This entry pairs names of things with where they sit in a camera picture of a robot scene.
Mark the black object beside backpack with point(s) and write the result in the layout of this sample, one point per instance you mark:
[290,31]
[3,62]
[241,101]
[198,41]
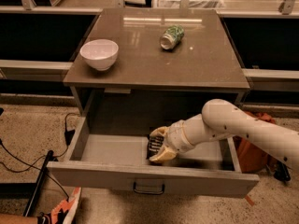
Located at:
[282,173]

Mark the grey cabinet with brown top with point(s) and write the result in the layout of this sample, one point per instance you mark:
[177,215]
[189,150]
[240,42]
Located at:
[203,60]

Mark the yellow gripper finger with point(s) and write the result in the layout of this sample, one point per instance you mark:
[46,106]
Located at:
[163,155]
[161,131]

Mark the orange backpack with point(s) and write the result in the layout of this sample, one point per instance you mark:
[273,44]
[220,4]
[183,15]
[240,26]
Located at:
[251,158]

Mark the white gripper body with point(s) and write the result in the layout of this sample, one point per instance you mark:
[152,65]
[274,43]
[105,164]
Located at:
[177,136]

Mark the orange white sneaker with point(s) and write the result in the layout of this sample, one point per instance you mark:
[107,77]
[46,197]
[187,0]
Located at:
[64,212]

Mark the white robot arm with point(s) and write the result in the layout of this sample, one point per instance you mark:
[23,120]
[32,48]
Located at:
[220,119]

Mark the white ceramic bowl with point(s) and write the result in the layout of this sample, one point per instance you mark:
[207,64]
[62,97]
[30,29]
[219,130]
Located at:
[100,54]

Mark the black metal stand bar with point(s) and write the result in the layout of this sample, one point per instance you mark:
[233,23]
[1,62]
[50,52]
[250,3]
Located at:
[31,204]

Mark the black power adapter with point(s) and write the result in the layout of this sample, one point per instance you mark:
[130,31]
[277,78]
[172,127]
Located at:
[68,135]

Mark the green soda can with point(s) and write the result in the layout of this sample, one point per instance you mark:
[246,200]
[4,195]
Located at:
[171,37]

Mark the open grey top drawer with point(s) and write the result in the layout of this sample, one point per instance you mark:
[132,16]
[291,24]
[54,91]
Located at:
[109,148]

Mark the person's bare leg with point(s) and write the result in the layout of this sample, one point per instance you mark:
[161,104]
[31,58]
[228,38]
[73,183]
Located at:
[12,219]

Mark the black drawer handle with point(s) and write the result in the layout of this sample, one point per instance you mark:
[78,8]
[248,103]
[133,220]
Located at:
[148,190]

